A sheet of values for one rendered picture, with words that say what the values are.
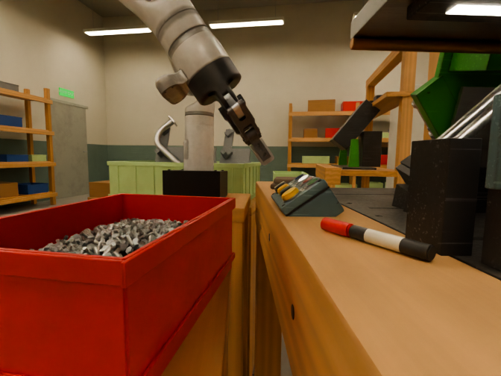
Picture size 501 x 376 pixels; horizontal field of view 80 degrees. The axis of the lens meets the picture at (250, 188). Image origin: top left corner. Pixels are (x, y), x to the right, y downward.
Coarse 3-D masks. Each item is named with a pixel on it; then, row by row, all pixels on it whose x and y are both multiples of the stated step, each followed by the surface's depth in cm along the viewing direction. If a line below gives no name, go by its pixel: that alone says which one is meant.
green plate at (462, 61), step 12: (444, 60) 42; (456, 60) 41; (468, 60) 39; (480, 60) 37; (492, 60) 36; (444, 72) 43; (456, 72) 43; (468, 72) 43; (480, 72) 43; (492, 72) 43; (456, 84) 44; (468, 84) 44; (480, 84) 44; (492, 84) 44; (456, 96) 44
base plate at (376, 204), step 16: (336, 192) 75; (352, 192) 76; (368, 192) 76; (384, 192) 77; (352, 208) 53; (368, 208) 53; (384, 208) 53; (400, 208) 53; (384, 224) 41; (400, 224) 40; (480, 224) 41; (480, 240) 33; (464, 256) 27; (480, 256) 27; (496, 272) 24
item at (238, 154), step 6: (228, 132) 152; (228, 138) 153; (228, 144) 152; (234, 150) 150; (240, 150) 149; (246, 150) 149; (234, 156) 148; (240, 156) 148; (246, 156) 147; (222, 162) 148; (228, 162) 148; (234, 162) 147; (246, 162) 146
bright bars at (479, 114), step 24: (480, 120) 27; (432, 144) 29; (456, 144) 26; (480, 144) 26; (432, 168) 29; (456, 168) 26; (432, 192) 29; (456, 192) 27; (408, 216) 33; (432, 216) 29; (456, 216) 27; (432, 240) 28; (456, 240) 27
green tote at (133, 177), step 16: (144, 160) 157; (112, 176) 130; (128, 176) 129; (144, 176) 127; (160, 176) 126; (240, 176) 119; (256, 176) 149; (112, 192) 131; (128, 192) 130; (144, 192) 128; (160, 192) 127; (240, 192) 120
